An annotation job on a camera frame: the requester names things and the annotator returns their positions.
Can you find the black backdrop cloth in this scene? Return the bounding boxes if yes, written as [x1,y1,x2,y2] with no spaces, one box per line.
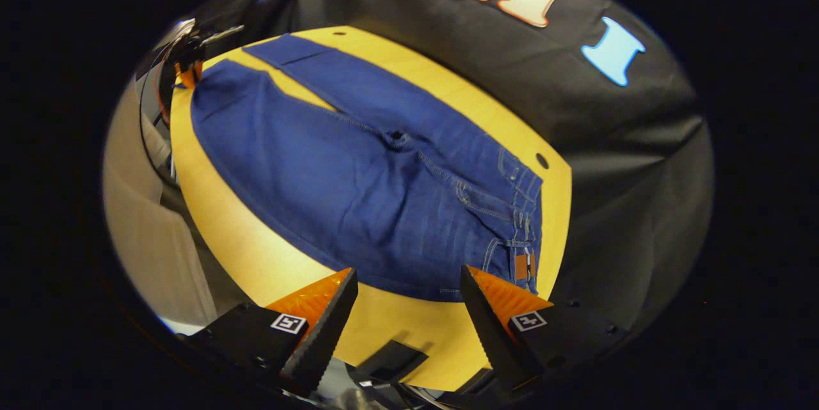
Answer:
[192,0,715,347]

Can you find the person's beige clothing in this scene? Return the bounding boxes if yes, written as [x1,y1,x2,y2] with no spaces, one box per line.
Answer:
[102,77,221,329]

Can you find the blue jeans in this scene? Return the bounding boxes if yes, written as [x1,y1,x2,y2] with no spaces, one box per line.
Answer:
[190,33,545,303]

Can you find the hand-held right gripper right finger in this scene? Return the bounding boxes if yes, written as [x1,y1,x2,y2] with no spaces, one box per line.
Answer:
[459,265,631,398]

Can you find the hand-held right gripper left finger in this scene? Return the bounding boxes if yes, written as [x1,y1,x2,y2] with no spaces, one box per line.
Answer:
[189,267,359,398]

